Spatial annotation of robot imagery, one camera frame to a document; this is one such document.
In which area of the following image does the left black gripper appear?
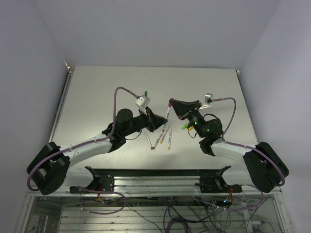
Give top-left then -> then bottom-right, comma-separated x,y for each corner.
123,106 -> 168,137

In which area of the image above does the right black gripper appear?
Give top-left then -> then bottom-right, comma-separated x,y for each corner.
170,99 -> 206,138

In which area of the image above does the purple pen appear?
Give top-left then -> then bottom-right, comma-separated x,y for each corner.
165,102 -> 171,120

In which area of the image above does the red pen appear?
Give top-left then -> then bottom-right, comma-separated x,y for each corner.
145,131 -> 154,150

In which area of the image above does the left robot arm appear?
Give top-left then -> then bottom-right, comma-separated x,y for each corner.
26,107 -> 167,195

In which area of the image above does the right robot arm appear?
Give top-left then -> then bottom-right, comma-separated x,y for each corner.
169,97 -> 289,193

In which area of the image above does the dark blue pen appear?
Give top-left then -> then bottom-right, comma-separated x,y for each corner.
154,123 -> 167,148

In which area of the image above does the orange pen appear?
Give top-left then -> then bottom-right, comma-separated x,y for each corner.
160,124 -> 170,144

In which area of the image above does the yellow pen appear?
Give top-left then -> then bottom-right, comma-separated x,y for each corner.
167,128 -> 173,150

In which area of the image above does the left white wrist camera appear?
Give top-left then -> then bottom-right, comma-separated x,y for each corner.
135,95 -> 150,114

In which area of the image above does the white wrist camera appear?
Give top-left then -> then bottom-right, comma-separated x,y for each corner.
199,93 -> 213,109
135,95 -> 150,114

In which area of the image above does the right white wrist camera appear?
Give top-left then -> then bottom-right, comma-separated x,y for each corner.
199,93 -> 213,109

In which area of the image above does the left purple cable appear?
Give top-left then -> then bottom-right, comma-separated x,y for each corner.
26,86 -> 141,215

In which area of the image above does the purple cable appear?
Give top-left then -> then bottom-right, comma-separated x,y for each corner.
194,97 -> 286,212
26,86 -> 141,215

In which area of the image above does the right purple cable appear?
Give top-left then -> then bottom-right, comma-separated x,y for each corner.
194,97 -> 286,212

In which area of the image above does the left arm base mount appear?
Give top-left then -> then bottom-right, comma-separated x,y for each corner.
69,166 -> 115,194

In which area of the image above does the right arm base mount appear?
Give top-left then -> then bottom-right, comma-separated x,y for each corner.
194,166 -> 242,193

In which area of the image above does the aluminium frame rail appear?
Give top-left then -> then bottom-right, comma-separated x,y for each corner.
26,176 -> 282,196

